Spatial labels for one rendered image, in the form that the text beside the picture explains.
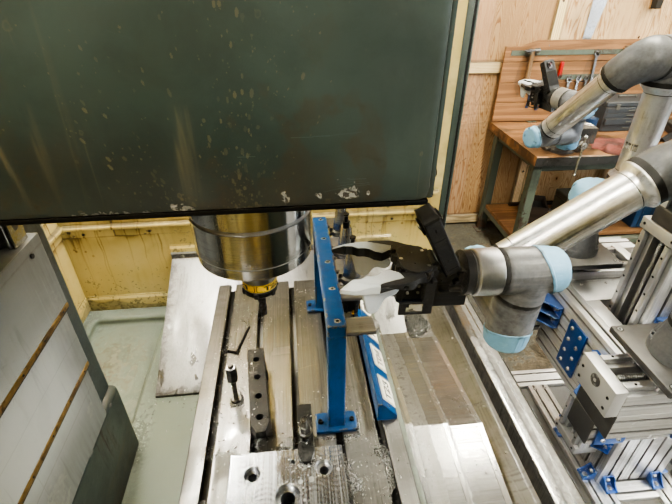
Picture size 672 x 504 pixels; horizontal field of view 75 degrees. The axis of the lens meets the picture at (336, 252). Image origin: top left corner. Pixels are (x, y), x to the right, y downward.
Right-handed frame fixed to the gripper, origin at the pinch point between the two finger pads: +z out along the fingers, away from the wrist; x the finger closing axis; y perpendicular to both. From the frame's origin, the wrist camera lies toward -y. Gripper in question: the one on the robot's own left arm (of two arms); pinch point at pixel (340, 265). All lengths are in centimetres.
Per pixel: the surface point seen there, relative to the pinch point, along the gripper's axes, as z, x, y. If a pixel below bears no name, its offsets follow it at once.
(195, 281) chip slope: 44, 90, 67
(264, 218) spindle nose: 10.3, -7.6, -12.1
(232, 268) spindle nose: 14.5, -7.6, -5.3
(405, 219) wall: -41, 101, 48
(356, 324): -5.9, 13.8, 24.4
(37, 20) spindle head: 26.4, -12.4, -32.4
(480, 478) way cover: -40, 6, 72
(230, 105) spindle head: 12.4, -12.4, -26.1
